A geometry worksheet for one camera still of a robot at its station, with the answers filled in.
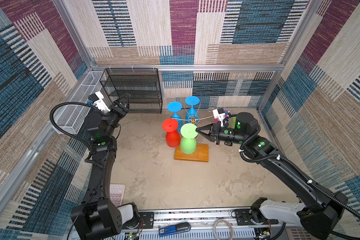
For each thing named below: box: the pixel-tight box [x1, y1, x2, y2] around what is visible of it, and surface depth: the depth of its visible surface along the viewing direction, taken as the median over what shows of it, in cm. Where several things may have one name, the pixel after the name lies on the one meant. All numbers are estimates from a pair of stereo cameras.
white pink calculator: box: [109, 183, 126, 207], surface depth 82 cm
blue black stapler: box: [158, 222, 192, 237], surface depth 70 cm
